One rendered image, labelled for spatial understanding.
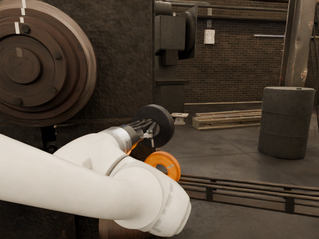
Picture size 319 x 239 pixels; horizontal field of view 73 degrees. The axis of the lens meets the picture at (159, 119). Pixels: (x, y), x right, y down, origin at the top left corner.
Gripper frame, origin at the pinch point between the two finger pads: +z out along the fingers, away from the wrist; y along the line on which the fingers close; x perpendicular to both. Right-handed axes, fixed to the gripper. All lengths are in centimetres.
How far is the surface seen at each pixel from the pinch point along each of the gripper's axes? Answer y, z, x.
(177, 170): 7.3, 5.3, -20.3
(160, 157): 0.4, 5.4, -15.8
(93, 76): -27.4, 3.3, 15.3
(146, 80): -16.9, 29.0, 11.5
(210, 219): 8, 76, -96
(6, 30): -43, -17, 31
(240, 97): -23, 744, -111
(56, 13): -37, -2, 38
